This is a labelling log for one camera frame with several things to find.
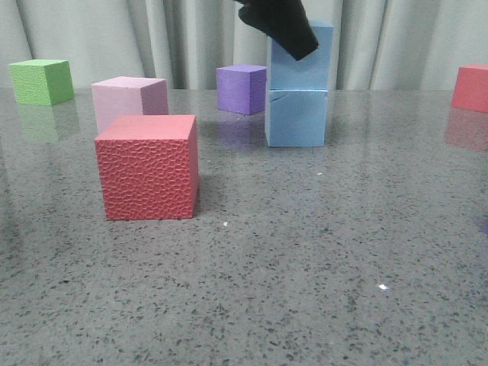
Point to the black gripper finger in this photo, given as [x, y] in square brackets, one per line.
[284, 21]

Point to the blue foam cube with cut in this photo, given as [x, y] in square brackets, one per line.
[296, 118]

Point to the dark purple foam cube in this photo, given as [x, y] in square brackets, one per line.
[241, 88]

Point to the grey-green curtain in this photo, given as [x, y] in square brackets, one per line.
[377, 45]

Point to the pink foam cube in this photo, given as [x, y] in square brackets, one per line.
[125, 95]

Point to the smooth red foam cube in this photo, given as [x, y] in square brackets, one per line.
[470, 90]

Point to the textured red foam cube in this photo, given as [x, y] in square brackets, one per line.
[148, 167]

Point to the green foam cube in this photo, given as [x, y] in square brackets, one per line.
[42, 81]

